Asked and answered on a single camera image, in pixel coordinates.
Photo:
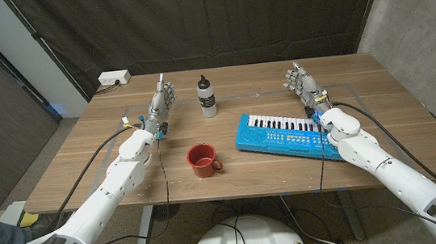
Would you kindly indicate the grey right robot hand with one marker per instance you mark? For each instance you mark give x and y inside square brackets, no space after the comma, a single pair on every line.
[310,88]

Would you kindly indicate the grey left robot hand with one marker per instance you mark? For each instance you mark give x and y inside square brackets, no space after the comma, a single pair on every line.
[158,106]

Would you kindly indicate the frosted oil cruet black label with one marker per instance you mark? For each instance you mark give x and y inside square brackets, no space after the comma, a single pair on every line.
[206,99]

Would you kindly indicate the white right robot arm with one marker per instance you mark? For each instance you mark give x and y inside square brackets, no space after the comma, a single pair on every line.
[394,176]

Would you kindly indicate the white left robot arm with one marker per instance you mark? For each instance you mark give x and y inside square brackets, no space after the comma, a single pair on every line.
[100,199]

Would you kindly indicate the blue toy piano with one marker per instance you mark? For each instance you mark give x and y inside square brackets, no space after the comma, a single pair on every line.
[280,137]

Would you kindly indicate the red enamel mug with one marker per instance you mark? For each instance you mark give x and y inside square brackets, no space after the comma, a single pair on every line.
[202,162]

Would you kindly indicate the white power strip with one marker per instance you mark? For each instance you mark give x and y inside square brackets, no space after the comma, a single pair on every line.
[114,77]

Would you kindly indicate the black backdrop curtain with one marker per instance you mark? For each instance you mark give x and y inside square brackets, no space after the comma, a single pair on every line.
[207,21]

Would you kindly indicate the black backdrop stand pole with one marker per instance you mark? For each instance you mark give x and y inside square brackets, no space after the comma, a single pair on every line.
[370,6]
[48,50]

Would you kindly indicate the black round fan base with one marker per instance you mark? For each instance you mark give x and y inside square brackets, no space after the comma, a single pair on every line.
[166,212]

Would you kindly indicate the white table leg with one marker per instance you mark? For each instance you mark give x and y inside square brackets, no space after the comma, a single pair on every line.
[351,215]
[145,229]

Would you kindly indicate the white robot torso base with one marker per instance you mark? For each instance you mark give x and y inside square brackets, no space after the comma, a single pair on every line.
[250,236]

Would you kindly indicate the dark leather shoe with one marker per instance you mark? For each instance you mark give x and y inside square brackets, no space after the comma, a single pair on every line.
[46,225]

